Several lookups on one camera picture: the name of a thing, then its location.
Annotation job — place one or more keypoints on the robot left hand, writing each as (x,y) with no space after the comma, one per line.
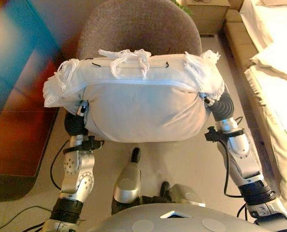
(74,124)

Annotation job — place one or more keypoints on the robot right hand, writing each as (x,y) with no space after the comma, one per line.
(223,107)

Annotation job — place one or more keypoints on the white fringed cushion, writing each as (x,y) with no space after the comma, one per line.
(143,108)

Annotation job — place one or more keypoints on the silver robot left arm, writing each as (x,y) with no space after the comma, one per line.
(78,174)

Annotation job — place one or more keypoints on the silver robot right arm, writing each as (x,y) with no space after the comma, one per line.
(245,164)

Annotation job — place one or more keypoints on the fringed cream blanket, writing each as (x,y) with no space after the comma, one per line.
(278,108)

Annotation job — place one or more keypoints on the beige upholstered bed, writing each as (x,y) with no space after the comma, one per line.
(240,41)

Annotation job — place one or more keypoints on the folded white duvet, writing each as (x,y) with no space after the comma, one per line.
(278,62)

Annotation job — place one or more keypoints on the silver robot left leg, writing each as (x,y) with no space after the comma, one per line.
(127,178)

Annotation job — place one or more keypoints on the silver robot leg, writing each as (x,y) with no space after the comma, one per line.
(184,193)
(127,178)

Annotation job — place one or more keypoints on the light wooden bedside table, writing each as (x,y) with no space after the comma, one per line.
(208,17)

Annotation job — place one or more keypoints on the silver robot right leg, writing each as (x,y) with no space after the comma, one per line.
(184,193)

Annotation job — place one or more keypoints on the white bed sheet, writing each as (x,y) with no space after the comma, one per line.
(278,24)

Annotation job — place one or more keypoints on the green leafy plant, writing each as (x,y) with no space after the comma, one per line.
(184,7)

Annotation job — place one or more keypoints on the grey round fabric armchair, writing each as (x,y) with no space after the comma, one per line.
(138,26)

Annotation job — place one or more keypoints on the grey robot torso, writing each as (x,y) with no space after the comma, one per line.
(177,220)

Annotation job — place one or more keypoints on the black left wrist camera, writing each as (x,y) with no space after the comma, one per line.
(90,143)

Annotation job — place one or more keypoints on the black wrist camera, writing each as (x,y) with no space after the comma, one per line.
(90,143)
(213,135)

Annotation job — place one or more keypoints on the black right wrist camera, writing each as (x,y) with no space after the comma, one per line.
(213,135)

